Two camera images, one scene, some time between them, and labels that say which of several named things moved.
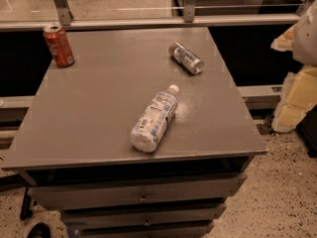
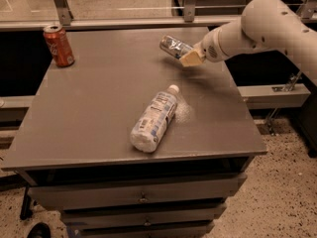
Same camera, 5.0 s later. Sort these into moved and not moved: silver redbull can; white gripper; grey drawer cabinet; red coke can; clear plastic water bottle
Moved: white gripper; silver redbull can
Not moved: clear plastic water bottle; red coke can; grey drawer cabinet
